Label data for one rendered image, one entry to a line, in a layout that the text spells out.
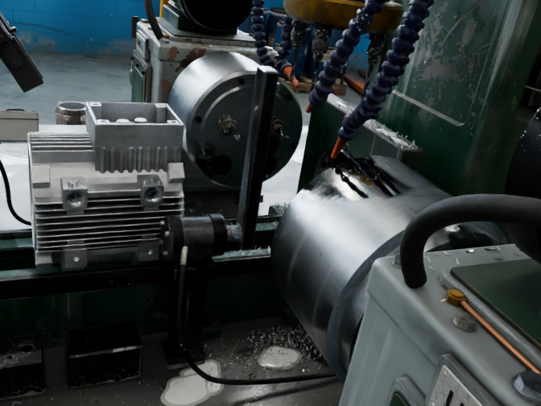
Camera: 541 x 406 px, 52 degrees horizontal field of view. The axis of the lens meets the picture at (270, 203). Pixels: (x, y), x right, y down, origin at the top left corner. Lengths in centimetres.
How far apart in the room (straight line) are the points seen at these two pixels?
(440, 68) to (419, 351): 62
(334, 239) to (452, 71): 44
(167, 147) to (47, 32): 565
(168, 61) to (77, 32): 519
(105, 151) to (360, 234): 37
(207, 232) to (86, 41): 578
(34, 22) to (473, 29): 572
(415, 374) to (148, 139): 48
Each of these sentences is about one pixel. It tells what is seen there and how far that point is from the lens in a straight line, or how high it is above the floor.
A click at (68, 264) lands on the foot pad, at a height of 96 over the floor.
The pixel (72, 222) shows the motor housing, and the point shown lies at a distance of 77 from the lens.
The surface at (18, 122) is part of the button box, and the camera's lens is 102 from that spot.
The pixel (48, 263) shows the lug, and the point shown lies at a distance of 82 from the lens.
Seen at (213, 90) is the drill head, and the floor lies 112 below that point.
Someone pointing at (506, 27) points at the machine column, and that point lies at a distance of 89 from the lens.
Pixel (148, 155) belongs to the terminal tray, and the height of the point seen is 110.
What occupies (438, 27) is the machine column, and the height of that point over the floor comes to 130.
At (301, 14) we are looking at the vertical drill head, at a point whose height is 131.
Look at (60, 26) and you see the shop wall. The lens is 641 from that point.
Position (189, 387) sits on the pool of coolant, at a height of 80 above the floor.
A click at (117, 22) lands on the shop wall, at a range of 647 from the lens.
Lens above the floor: 139
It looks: 25 degrees down
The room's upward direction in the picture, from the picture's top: 9 degrees clockwise
